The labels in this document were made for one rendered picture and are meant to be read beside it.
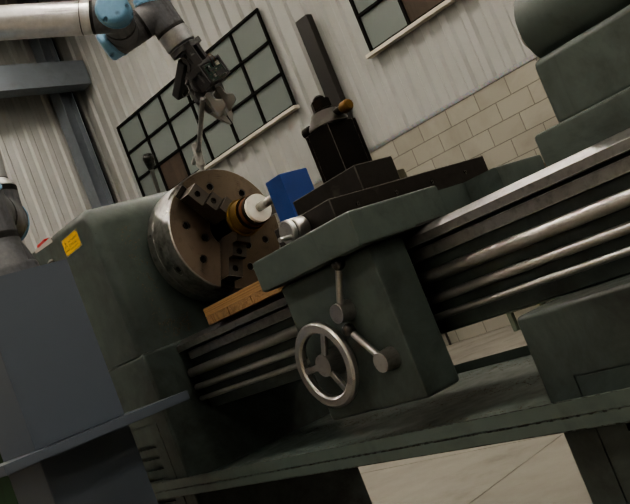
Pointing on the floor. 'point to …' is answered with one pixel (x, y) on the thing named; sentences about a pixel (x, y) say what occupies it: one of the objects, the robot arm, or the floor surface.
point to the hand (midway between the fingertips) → (226, 120)
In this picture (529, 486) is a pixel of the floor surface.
